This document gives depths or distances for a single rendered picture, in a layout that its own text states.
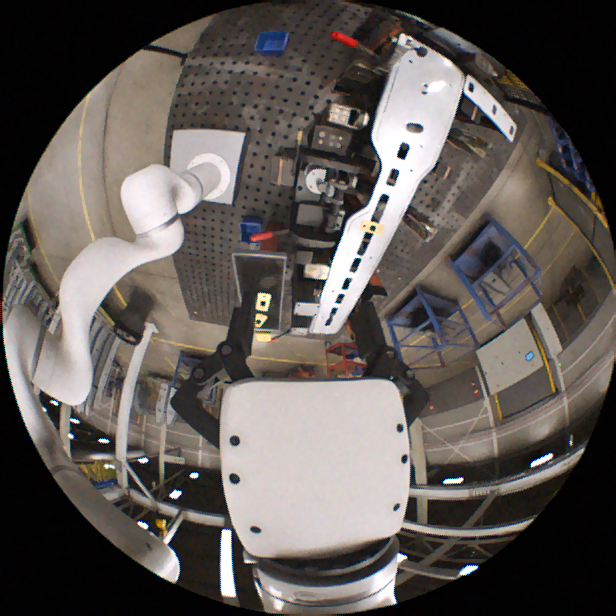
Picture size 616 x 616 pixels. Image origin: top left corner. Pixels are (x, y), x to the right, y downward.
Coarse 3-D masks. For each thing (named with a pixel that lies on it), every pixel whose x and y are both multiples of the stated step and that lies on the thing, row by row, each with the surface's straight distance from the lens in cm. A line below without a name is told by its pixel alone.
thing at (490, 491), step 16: (560, 464) 372; (512, 480) 376; (528, 480) 378; (544, 480) 376; (112, 496) 416; (128, 496) 445; (144, 496) 419; (416, 496) 472; (432, 496) 452; (448, 496) 432; (464, 496) 417; (480, 496) 403; (176, 512) 406; (192, 512) 388; (480, 512) 337; (224, 528) 344; (448, 544) 286; (432, 560) 276; (400, 576) 250; (432, 576) 233; (448, 576) 224
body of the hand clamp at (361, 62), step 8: (360, 56) 54; (352, 64) 55; (360, 64) 53; (368, 64) 54; (376, 64) 56; (344, 72) 72; (352, 72) 58; (360, 72) 57; (368, 72) 55; (376, 72) 54; (336, 80) 83; (344, 80) 69; (352, 80) 67; (360, 80) 63; (368, 80) 61; (336, 88) 80; (344, 88) 77; (352, 88) 76
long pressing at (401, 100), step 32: (416, 64) 66; (448, 64) 75; (384, 96) 57; (416, 96) 62; (448, 96) 69; (384, 128) 57; (448, 128) 68; (384, 160) 57; (416, 160) 62; (384, 192) 59; (352, 224) 61; (384, 224) 64; (352, 256) 68; (352, 288) 80; (320, 320) 97
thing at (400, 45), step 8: (392, 40) 41; (400, 40) 40; (408, 40) 42; (392, 48) 42; (400, 48) 41; (408, 48) 40; (416, 48) 42; (424, 48) 42; (384, 56) 49; (392, 56) 45; (400, 56) 44; (424, 56) 42; (384, 64) 50; (392, 64) 49
